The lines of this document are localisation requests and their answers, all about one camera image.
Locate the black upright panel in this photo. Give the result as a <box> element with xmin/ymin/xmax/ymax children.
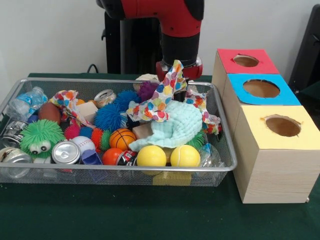
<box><xmin>288</xmin><ymin>3</ymin><xmax>320</xmax><ymax>88</ymax></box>

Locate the smooth yellow ball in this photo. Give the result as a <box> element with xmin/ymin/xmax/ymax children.
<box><xmin>136</xmin><ymin>145</ymin><xmax>168</xmax><ymax>168</ymax></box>

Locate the yellow tennis ball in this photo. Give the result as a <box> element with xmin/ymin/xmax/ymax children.
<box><xmin>170</xmin><ymin>144</ymin><xmax>202</xmax><ymax>168</ymax></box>

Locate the purple spiky toy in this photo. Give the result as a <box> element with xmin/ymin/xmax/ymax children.
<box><xmin>137</xmin><ymin>81</ymin><xmax>160</xmax><ymax>103</ymax></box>

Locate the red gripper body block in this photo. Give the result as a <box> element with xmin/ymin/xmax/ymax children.
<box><xmin>156</xmin><ymin>61</ymin><xmax>204</xmax><ymax>82</ymax></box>

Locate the dark green tablecloth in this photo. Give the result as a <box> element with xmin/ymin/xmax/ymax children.
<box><xmin>0</xmin><ymin>72</ymin><xmax>320</xmax><ymax>240</ymax></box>

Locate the cream knitted cloth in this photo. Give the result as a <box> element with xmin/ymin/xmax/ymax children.
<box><xmin>134</xmin><ymin>73</ymin><xmax>161</xmax><ymax>85</ymax></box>

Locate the colourful polka dot cloth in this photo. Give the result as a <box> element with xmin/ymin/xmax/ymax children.
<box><xmin>126</xmin><ymin>59</ymin><xmax>209</xmax><ymax>124</ymax></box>
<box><xmin>49</xmin><ymin>89</ymin><xmax>97</xmax><ymax>128</ymax></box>
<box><xmin>201</xmin><ymin>113</ymin><xmax>223</xmax><ymax>136</ymax></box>

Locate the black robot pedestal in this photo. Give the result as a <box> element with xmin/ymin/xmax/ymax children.
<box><xmin>101</xmin><ymin>12</ymin><xmax>165</xmax><ymax>75</ymax></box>

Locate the orange toy basketball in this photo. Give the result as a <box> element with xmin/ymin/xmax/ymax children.
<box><xmin>109</xmin><ymin>128</ymin><xmax>137</xmax><ymax>152</ymax></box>

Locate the mint green cloth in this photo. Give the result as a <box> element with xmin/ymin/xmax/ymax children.
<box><xmin>128</xmin><ymin>101</ymin><xmax>204</xmax><ymax>153</ymax></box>

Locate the plain wooden block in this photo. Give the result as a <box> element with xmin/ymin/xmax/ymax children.
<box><xmin>76</xmin><ymin>101</ymin><xmax>99</xmax><ymax>124</ymax></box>

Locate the blue spiky toy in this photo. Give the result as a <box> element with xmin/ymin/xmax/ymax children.
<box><xmin>94</xmin><ymin>90</ymin><xmax>141</xmax><ymax>132</ymax></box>

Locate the green spiky toy with eyes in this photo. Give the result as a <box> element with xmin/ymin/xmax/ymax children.
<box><xmin>19</xmin><ymin>118</ymin><xmax>66</xmax><ymax>159</ymax></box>

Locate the black cable loop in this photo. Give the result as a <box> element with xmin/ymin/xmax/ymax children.
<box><xmin>86</xmin><ymin>63</ymin><xmax>101</xmax><ymax>75</ymax></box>

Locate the shallow mesh bin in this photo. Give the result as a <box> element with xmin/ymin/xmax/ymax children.
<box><xmin>0</xmin><ymin>77</ymin><xmax>238</xmax><ymax>187</ymax></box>

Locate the wooden box with three holes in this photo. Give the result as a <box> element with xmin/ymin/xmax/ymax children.
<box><xmin>211</xmin><ymin>48</ymin><xmax>320</xmax><ymax>205</ymax></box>

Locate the dark green cloth side table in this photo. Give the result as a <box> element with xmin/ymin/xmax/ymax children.
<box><xmin>298</xmin><ymin>81</ymin><xmax>320</xmax><ymax>108</ymax></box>

